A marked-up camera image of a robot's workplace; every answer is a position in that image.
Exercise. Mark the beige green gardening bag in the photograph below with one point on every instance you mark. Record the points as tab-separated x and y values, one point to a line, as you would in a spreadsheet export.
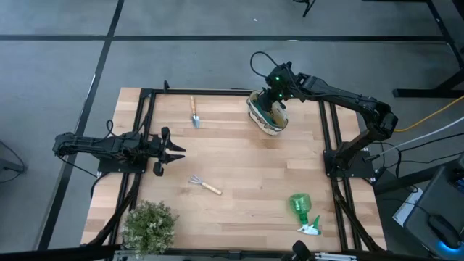
268	127

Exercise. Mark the black computer mouse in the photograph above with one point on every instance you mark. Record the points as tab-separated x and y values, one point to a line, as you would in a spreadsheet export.
444	230

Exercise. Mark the dark grey desk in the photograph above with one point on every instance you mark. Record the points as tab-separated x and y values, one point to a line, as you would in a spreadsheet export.
435	195

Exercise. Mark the green plastic spray bottle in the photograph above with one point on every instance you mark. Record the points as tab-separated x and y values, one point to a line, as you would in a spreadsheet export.
300	204

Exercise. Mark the potted green plant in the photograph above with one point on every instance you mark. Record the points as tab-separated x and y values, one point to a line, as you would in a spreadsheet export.
148	228

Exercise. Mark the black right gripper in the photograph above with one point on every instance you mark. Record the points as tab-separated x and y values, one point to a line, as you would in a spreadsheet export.
281	81

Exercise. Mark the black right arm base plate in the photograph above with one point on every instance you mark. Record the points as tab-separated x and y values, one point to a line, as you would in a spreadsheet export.
364	170

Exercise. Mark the white paper sheet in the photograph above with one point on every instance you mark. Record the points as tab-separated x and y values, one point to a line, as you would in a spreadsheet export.
406	214

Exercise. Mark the black chair base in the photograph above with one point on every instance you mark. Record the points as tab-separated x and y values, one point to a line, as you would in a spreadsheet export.
308	9

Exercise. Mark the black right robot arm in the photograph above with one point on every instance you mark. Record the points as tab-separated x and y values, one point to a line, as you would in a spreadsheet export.
348	98

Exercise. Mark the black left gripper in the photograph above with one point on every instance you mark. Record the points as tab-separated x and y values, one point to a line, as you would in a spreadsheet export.
159	150

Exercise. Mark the black horizontal bar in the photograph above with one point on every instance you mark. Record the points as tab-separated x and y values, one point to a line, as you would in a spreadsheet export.
54	253

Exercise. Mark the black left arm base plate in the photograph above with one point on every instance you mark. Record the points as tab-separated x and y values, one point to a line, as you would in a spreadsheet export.
119	167

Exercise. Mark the silver metal bracket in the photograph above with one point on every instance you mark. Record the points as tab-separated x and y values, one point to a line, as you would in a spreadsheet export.
335	257

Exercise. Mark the black frame clamp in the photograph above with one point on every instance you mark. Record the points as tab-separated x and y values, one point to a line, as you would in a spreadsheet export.
166	87

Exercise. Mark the grey stand foot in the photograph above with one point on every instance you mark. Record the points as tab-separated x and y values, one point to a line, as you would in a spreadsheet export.
11	166

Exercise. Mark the black desk leg frame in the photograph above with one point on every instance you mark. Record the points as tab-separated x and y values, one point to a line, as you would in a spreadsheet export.
427	93

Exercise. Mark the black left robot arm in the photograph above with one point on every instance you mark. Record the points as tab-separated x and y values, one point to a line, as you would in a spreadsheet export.
90	145

